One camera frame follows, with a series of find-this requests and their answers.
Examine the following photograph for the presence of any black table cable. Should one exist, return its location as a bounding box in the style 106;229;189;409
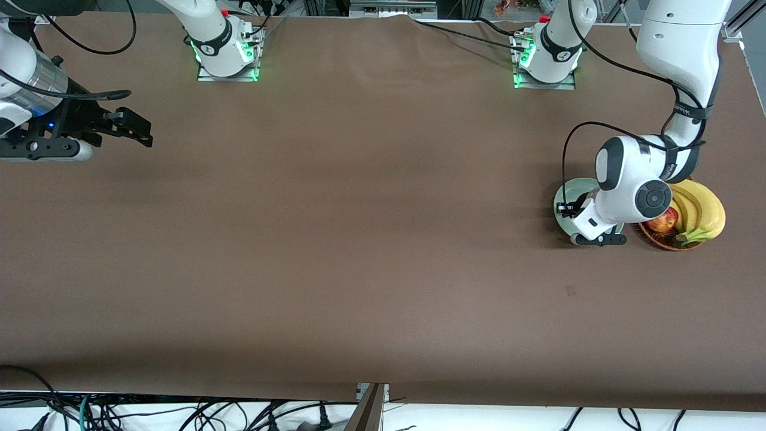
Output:
410;17;527;53

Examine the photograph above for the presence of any dark aluminium profile post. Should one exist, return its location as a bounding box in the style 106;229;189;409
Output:
346;383;390;431

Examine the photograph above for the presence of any mint green round plate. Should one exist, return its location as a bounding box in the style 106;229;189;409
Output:
554;178;626;240

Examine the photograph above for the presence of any brown wicker basket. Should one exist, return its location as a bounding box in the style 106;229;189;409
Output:
634;174;716;252

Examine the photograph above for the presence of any aluminium frame bracket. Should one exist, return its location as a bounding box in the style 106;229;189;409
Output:
723;0;766;44

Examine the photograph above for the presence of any grey background equipment box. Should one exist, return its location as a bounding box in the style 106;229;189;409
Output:
350;0;437;19

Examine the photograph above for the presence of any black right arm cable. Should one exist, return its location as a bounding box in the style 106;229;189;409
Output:
0;0;137;101

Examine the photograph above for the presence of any brown table cover sheet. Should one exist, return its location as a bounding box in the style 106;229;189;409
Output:
0;11;766;414

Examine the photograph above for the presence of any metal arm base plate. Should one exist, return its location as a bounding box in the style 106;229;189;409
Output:
512;33;576;90
196;27;264;83

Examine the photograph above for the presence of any red yellow apple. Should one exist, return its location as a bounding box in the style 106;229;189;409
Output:
646;207;680;234

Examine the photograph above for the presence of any yellow banana bunch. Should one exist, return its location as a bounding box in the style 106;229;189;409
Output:
667;178;727;245

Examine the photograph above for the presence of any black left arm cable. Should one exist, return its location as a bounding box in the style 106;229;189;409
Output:
560;0;713;207

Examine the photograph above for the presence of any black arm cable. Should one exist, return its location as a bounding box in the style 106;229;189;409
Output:
560;0;713;207
0;0;137;101

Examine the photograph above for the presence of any orange red background item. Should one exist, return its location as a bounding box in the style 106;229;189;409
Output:
494;0;542;17

